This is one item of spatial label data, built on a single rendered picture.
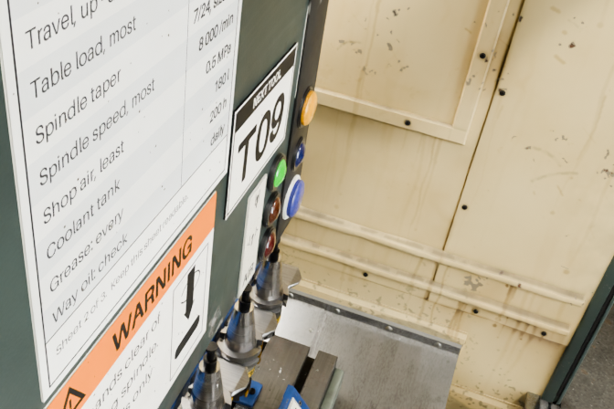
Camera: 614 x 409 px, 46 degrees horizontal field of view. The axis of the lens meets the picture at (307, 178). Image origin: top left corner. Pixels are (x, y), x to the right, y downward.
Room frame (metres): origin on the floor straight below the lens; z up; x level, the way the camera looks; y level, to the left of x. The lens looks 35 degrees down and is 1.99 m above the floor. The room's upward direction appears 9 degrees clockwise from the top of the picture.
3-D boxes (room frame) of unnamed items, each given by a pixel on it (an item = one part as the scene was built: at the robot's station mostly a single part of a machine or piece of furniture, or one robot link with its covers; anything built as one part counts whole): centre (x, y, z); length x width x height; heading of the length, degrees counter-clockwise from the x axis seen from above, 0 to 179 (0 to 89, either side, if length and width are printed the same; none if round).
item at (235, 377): (0.63, 0.07, 1.21); 0.07 x 0.05 x 0.01; 77
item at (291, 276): (0.84, 0.02, 1.21); 0.07 x 0.05 x 0.01; 77
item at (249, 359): (0.68, 0.05, 1.21); 0.06 x 0.06 x 0.03
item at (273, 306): (0.79, 0.03, 1.21); 0.06 x 0.06 x 0.03
